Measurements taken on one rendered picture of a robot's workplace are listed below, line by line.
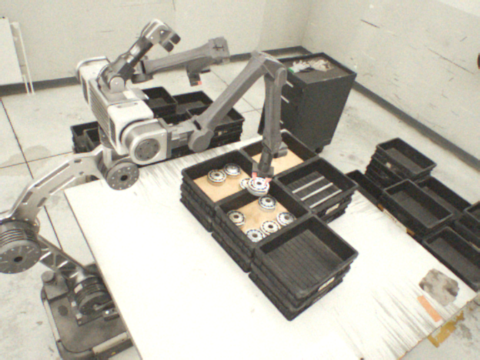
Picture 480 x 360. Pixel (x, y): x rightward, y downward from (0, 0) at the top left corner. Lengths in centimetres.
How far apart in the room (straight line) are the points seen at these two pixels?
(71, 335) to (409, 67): 436
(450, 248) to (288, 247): 146
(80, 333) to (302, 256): 121
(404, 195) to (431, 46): 226
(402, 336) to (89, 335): 153
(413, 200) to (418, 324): 123
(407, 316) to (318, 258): 50
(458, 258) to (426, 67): 256
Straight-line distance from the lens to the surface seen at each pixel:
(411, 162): 352
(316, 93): 338
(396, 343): 200
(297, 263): 188
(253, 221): 199
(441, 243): 308
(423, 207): 310
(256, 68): 140
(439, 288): 231
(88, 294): 221
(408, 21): 510
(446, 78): 490
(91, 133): 295
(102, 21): 454
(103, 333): 229
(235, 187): 214
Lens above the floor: 226
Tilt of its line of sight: 41 degrees down
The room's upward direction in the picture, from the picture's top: 11 degrees clockwise
